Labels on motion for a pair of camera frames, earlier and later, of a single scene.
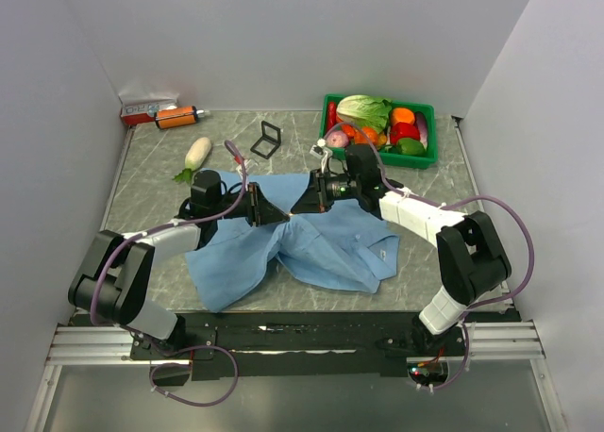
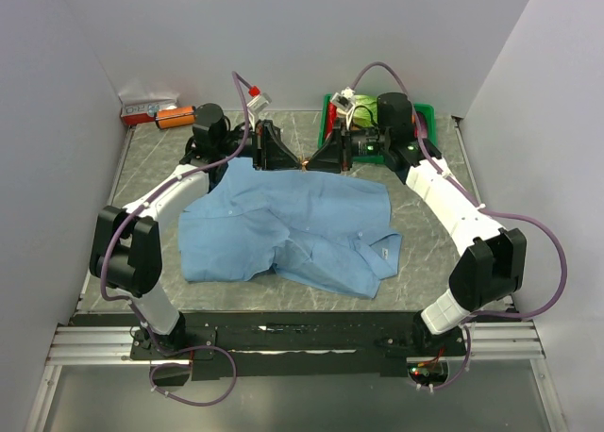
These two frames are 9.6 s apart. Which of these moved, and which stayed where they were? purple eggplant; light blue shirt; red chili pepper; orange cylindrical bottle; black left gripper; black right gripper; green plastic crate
Moved: black right gripper; light blue shirt; black left gripper
Stayed: green plastic crate; purple eggplant; red chili pepper; orange cylindrical bottle
